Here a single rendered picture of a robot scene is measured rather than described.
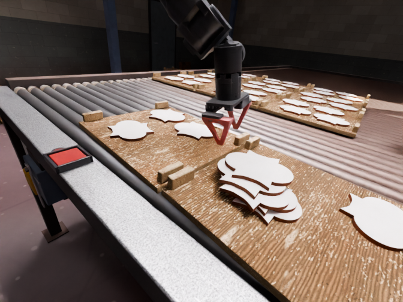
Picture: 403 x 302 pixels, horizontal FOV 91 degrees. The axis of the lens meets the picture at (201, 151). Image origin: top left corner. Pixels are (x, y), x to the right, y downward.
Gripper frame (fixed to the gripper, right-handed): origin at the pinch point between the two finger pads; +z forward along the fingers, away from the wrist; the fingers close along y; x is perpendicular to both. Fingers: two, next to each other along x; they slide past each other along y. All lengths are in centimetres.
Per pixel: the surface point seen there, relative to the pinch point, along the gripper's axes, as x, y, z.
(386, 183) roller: 37.1, -15.9, 14.8
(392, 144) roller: 45, -51, 19
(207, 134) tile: -9.2, -5.2, 4.4
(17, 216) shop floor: -148, 29, 77
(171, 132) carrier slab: -19.1, -0.4, 3.3
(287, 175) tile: 15.8, 7.6, 2.9
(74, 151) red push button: -29.9, 22.9, 0.0
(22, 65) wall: -508, -140, 2
